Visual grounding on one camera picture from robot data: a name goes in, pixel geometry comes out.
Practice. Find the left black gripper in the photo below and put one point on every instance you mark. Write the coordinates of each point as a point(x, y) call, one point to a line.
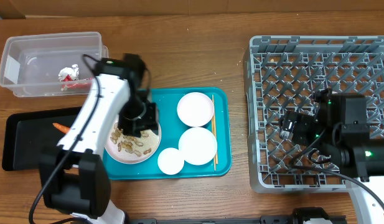
point(150, 121)

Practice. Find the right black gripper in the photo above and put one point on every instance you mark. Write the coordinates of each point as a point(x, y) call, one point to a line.
point(302, 124)

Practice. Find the white bowl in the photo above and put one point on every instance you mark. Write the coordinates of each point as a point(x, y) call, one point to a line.
point(195, 144)
point(195, 109)

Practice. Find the small white cup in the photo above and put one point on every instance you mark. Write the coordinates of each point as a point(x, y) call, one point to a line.
point(170, 161)

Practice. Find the orange carrot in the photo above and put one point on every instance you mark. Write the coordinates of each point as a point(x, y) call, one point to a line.
point(62, 128)

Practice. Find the red foil wrapper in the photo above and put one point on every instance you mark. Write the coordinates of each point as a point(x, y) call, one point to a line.
point(70, 78)

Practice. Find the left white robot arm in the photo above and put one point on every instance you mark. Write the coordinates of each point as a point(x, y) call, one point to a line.
point(72, 174)

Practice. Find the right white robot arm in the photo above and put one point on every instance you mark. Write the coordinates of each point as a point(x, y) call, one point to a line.
point(339, 131)

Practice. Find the teal plastic tray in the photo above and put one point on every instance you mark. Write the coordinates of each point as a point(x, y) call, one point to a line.
point(172, 128)

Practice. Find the white plate with peanuts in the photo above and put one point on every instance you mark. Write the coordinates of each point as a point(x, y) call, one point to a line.
point(130, 149)

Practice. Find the grey dish rack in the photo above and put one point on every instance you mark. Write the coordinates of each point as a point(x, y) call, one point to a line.
point(281, 73)

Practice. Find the wooden chopstick left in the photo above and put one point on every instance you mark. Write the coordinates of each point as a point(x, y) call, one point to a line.
point(214, 143)

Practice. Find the wooden chopstick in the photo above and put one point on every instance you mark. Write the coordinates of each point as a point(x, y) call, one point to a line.
point(214, 113)
point(214, 143)

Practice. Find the wooden chopstick right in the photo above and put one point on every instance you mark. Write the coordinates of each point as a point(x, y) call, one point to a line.
point(214, 113)

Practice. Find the clear plastic bin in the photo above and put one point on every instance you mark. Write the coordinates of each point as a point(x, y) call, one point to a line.
point(30, 64)

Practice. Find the black tray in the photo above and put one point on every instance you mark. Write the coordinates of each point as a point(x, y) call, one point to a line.
point(27, 133)

